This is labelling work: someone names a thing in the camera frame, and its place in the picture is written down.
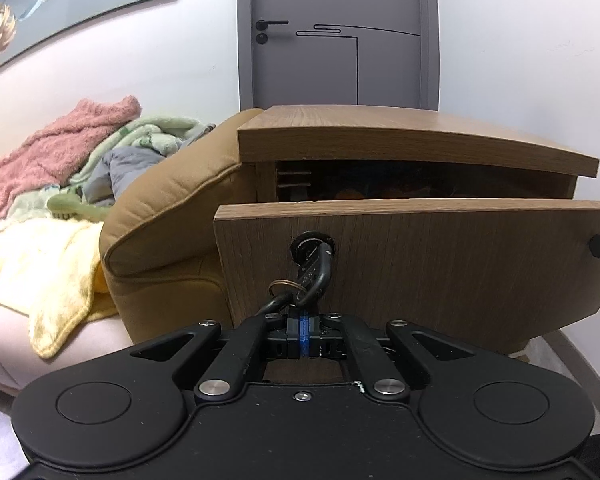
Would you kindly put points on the wooden nightstand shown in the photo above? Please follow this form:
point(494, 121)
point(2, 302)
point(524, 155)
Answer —
point(405, 135)

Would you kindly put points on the pink fluffy blanket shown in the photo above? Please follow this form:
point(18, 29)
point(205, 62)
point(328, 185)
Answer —
point(45, 155)

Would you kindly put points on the grey cloth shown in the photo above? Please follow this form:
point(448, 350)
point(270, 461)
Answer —
point(125, 170)

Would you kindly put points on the wooden drawer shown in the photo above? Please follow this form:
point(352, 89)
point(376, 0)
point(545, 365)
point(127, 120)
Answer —
point(430, 270)

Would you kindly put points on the yellow blanket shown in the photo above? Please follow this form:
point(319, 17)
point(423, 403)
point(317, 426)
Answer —
point(45, 270)

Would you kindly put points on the green patterned blanket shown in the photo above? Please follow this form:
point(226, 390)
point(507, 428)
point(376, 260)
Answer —
point(150, 132)

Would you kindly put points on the black drawer lock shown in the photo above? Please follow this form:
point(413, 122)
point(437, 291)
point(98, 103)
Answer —
point(300, 242)

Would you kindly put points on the pink bed mattress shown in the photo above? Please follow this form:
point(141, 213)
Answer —
point(10, 345)

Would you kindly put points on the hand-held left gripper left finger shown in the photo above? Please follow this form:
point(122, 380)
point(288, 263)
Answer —
point(295, 332)

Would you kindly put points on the brown padded cushion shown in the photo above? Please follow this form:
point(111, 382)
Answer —
point(180, 210)

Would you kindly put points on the grey door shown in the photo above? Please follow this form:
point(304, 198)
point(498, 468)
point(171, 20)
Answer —
point(330, 60)

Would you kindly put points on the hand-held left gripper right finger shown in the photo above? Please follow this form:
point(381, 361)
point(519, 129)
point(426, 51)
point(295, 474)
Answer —
point(314, 332)

